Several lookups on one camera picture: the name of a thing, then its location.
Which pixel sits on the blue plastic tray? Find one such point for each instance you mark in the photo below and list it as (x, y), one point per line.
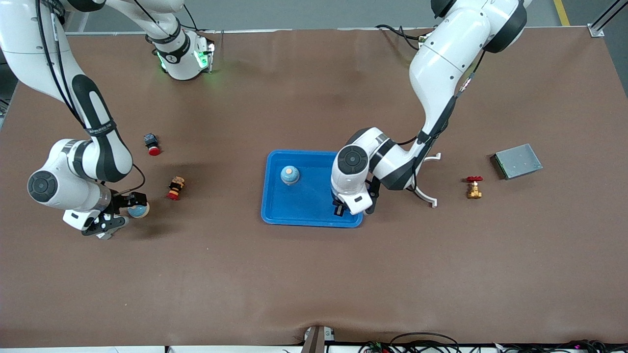
(304, 203)

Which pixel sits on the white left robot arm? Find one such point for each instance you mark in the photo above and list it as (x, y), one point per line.
(441, 73)

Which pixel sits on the brass valve red handwheel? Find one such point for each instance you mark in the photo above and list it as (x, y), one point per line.
(474, 190)

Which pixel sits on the red emergency stop button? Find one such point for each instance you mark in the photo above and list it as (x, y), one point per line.
(152, 146)

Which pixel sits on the aluminium frame post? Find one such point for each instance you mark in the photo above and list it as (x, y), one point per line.
(596, 30)

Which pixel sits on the white circuit breaker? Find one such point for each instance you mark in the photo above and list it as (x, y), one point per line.
(105, 236)

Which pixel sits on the light blue dome bell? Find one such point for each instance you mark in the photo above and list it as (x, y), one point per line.
(139, 211)
(289, 175)

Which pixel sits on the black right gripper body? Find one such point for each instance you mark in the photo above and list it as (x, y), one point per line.
(119, 203)

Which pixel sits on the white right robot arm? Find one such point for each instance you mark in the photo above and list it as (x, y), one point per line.
(93, 147)

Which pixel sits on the silver metal power supply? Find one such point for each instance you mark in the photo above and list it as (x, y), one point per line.
(517, 162)

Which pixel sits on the small red yellow button switch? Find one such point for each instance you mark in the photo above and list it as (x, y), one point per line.
(175, 189)

